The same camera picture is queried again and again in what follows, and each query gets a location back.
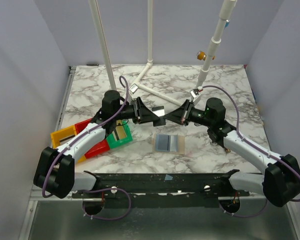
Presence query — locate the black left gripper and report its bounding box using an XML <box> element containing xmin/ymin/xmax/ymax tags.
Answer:
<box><xmin>113</xmin><ymin>97</ymin><xmax>159</xmax><ymax>125</ymax></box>

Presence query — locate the beige card holder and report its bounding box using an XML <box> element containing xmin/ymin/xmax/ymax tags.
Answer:
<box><xmin>152</xmin><ymin>134</ymin><xmax>186</xmax><ymax>155</ymax></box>

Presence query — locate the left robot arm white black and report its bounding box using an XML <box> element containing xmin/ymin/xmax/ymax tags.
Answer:
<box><xmin>33</xmin><ymin>90</ymin><xmax>166</xmax><ymax>199</ymax></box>

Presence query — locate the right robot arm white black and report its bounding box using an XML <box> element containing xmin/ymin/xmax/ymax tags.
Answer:
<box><xmin>164</xmin><ymin>97</ymin><xmax>300</xmax><ymax>207</ymax></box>

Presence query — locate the gold credit card in bin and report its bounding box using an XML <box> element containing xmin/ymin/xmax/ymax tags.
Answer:
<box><xmin>114</xmin><ymin>120</ymin><xmax>127</xmax><ymax>141</ymax></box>

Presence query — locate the green plastic bin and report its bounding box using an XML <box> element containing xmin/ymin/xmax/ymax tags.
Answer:
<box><xmin>106</xmin><ymin>119</ymin><xmax>133</xmax><ymax>149</ymax></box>

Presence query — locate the red plastic bin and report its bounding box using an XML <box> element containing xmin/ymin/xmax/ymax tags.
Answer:
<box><xmin>72</xmin><ymin>119</ymin><xmax>110</xmax><ymax>162</ymax></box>

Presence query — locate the orange knob on pipe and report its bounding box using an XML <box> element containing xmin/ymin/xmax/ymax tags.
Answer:
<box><xmin>196</xmin><ymin>51</ymin><xmax>207</xmax><ymax>61</ymax></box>

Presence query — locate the yellow plastic bin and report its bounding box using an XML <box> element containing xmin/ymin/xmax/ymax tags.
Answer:
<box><xmin>50</xmin><ymin>125</ymin><xmax>78</xmax><ymax>148</ymax></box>

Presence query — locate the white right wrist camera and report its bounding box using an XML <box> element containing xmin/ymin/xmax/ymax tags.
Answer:
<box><xmin>190</xmin><ymin>86</ymin><xmax>203</xmax><ymax>103</ymax></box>

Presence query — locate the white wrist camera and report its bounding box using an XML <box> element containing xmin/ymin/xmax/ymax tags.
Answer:
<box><xmin>190</xmin><ymin>86</ymin><xmax>203</xmax><ymax>103</ymax></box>
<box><xmin>129</xmin><ymin>84</ymin><xmax>139</xmax><ymax>96</ymax></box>

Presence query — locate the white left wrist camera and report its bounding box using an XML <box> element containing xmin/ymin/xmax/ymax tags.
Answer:
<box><xmin>129</xmin><ymin>84</ymin><xmax>139</xmax><ymax>96</ymax></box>

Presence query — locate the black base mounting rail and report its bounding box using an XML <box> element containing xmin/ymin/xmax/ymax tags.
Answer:
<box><xmin>72</xmin><ymin>171</ymin><xmax>249</xmax><ymax>209</ymax></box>

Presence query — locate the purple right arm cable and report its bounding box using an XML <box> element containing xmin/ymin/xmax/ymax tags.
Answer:
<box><xmin>199</xmin><ymin>85</ymin><xmax>300</xmax><ymax>218</ymax></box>

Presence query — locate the white PVC pipe frame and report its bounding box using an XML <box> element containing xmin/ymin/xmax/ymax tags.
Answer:
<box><xmin>88</xmin><ymin>0</ymin><xmax>237</xmax><ymax>106</ymax></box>

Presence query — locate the aluminium extrusion rail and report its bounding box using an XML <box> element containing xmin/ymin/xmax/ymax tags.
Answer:
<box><xmin>29</xmin><ymin>66</ymin><xmax>76</xmax><ymax>201</ymax></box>

